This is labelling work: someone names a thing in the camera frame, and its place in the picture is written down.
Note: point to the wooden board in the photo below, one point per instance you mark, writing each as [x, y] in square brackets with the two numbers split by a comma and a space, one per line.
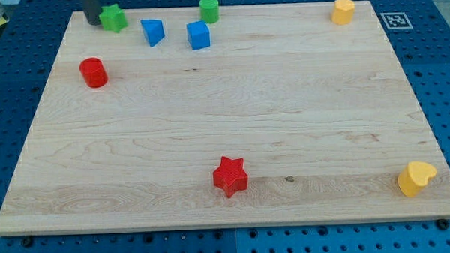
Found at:
[323, 116]

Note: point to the red star block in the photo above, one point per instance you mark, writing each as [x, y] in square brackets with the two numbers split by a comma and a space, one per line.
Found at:
[230, 176]

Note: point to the blue cube block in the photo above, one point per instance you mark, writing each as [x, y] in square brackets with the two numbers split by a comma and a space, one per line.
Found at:
[198, 35]

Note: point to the blue triangle block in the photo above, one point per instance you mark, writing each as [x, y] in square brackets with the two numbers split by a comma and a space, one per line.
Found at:
[153, 31]

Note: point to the green cylinder block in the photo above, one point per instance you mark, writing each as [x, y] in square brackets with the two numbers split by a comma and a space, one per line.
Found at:
[209, 10]

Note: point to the red cylinder block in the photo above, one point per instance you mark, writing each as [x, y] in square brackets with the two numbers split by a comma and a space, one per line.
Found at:
[92, 69]

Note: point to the green star block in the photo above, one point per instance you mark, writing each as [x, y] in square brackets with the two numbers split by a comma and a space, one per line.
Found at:
[113, 18]

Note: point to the yellow hexagon block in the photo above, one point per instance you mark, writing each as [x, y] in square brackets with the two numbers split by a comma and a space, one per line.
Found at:
[343, 12]

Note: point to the yellow heart block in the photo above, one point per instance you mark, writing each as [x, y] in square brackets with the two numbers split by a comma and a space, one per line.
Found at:
[415, 177]

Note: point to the white fiducial marker tag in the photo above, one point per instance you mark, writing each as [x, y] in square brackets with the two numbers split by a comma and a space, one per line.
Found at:
[396, 20]

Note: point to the black bolt left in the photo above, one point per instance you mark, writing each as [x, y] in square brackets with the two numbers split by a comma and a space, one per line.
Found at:
[27, 242]

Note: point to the black bolt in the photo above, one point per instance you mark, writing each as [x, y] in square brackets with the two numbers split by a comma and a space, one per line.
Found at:
[443, 224]
[27, 242]

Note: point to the black bolt right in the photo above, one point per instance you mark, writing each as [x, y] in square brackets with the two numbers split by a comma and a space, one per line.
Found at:
[443, 224]

